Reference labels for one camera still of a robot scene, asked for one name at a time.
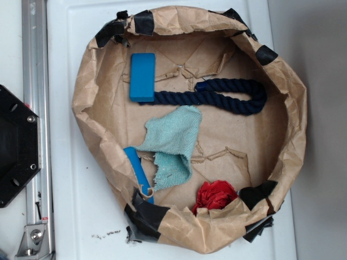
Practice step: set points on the light blue terry cloth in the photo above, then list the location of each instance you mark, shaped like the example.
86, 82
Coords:
172, 139

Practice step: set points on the crumpled red tape ball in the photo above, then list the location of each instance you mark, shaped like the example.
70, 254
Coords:
215, 195

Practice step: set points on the aluminium extrusion rail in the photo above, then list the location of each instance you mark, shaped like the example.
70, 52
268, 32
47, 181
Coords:
39, 198

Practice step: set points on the brown paper bag basket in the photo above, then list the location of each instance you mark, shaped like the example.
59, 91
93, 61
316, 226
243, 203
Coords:
252, 133

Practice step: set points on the blue rectangular wooden block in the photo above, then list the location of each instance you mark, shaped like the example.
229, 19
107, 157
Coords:
142, 80

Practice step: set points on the metal corner bracket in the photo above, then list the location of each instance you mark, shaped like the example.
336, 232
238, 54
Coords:
34, 243

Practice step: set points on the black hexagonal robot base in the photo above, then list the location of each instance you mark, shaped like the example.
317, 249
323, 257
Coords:
19, 146

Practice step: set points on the blue plastic cylinder stick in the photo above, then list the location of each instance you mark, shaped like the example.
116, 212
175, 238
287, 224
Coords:
145, 187

